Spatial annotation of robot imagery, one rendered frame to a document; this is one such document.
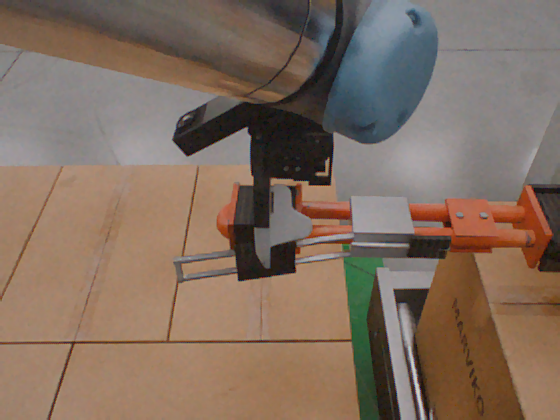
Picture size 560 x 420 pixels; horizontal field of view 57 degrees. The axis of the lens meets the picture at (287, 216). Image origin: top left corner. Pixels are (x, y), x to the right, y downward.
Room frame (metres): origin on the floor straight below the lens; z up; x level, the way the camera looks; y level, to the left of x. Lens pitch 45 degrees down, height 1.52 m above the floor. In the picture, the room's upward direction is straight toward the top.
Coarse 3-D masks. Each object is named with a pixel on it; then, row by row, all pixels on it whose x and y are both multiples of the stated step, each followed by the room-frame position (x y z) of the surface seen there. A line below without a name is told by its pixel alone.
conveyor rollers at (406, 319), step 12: (408, 312) 0.67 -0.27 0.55; (408, 324) 0.64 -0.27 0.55; (408, 336) 0.61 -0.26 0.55; (408, 348) 0.58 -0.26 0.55; (408, 360) 0.55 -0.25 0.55; (408, 372) 0.52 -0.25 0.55; (420, 372) 0.52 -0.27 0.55; (420, 384) 0.50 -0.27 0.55; (420, 396) 0.47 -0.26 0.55; (420, 408) 0.45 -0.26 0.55
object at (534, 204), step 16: (528, 192) 0.45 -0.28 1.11; (544, 192) 0.47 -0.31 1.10; (528, 208) 0.44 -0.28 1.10; (544, 208) 0.44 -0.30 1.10; (512, 224) 0.46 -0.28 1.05; (528, 224) 0.42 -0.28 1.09; (544, 224) 0.40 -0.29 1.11; (544, 240) 0.39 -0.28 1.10; (528, 256) 0.40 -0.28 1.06; (544, 256) 0.39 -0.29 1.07
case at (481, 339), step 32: (448, 256) 0.57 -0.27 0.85; (480, 256) 0.49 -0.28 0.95; (512, 256) 0.49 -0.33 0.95; (448, 288) 0.53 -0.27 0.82; (480, 288) 0.44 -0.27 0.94; (512, 288) 0.43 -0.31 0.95; (544, 288) 0.43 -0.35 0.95; (448, 320) 0.49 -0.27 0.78; (480, 320) 0.41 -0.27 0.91; (512, 320) 0.38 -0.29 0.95; (544, 320) 0.38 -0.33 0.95; (448, 352) 0.45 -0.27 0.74; (480, 352) 0.38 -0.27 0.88; (512, 352) 0.34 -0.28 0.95; (544, 352) 0.34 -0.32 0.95; (448, 384) 0.42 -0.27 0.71; (480, 384) 0.34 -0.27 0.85; (512, 384) 0.29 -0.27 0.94; (544, 384) 0.29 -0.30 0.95; (448, 416) 0.38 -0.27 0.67; (480, 416) 0.31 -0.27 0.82; (512, 416) 0.27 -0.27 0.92; (544, 416) 0.25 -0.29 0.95
